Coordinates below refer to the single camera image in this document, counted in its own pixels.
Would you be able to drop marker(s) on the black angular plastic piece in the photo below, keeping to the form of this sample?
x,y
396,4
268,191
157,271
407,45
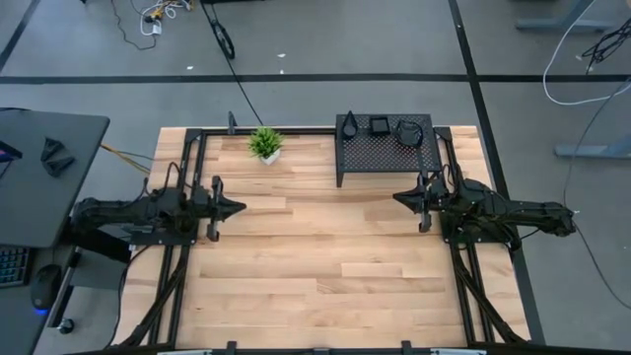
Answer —
x,y
51,147
58,166

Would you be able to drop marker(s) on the black teardrop mini plate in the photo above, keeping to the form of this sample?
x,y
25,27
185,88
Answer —
x,y
349,127

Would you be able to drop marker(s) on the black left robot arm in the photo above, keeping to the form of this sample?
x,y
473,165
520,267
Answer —
x,y
123,212

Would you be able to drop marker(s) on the black computer mouse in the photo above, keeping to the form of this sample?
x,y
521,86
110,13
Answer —
x,y
47,286

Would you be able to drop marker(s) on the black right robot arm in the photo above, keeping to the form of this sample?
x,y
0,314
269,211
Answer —
x,y
517,212

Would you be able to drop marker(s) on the backlit keyboard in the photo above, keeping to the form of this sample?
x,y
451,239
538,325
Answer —
x,y
12,266

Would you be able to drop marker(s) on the black desk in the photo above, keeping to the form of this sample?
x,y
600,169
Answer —
x,y
49,207

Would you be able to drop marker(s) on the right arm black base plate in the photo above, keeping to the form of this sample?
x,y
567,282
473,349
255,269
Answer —
x,y
451,237

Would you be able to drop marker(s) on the dark device with red stripe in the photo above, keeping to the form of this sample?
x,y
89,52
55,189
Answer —
x,y
10,150

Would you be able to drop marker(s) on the black perforated metal shelf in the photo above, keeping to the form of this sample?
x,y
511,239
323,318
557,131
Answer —
x,y
384,158

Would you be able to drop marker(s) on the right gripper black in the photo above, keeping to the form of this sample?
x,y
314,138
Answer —
x,y
434,199

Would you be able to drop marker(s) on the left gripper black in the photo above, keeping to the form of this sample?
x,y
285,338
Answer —
x,y
214,207

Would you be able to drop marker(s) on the black diamond-shaped mini plate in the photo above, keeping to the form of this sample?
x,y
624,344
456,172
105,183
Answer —
x,y
409,134

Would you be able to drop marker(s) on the white power adapter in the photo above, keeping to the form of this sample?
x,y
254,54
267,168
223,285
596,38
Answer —
x,y
157,29

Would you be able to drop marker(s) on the black square mini plate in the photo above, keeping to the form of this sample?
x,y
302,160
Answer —
x,y
379,126

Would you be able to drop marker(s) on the grey desk foot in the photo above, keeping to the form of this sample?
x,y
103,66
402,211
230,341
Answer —
x,y
591,149
562,23

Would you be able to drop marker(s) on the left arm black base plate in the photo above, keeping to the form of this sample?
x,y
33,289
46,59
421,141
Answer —
x,y
148,240

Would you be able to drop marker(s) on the green plant in white pot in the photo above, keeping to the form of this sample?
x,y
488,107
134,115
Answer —
x,y
266,143

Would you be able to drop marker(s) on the black caster wheel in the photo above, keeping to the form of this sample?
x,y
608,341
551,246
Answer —
x,y
66,326

